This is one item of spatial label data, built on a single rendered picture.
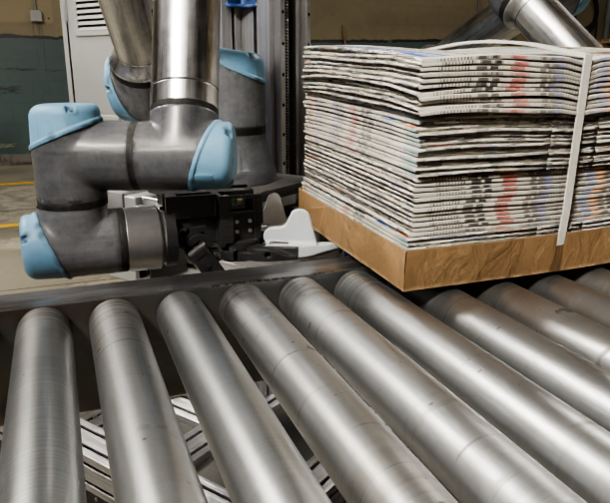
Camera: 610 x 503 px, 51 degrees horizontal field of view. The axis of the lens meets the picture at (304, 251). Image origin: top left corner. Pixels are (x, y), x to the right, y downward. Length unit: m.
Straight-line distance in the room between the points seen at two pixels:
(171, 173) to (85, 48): 0.93
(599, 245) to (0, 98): 7.03
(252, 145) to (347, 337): 0.63
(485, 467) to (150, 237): 0.47
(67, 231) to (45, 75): 6.75
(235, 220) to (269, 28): 0.65
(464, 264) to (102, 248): 0.39
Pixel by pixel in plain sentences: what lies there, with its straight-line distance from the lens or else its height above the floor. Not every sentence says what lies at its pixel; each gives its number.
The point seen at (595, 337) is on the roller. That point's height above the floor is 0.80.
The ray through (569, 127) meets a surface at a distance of 0.71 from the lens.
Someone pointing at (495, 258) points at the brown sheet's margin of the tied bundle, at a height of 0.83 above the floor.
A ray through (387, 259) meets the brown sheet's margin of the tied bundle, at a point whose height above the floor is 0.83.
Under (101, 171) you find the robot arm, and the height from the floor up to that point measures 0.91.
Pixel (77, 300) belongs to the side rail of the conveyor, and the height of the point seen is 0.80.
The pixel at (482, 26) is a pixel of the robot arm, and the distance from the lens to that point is 1.45.
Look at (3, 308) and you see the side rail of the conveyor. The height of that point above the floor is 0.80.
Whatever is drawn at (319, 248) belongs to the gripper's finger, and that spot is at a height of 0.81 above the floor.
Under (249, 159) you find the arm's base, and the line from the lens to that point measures 1.12.
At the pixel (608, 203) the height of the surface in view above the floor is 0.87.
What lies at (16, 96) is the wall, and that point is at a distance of 7.48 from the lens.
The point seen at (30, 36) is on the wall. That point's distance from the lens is 7.48.
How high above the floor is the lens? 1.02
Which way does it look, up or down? 16 degrees down
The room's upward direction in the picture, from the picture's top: straight up
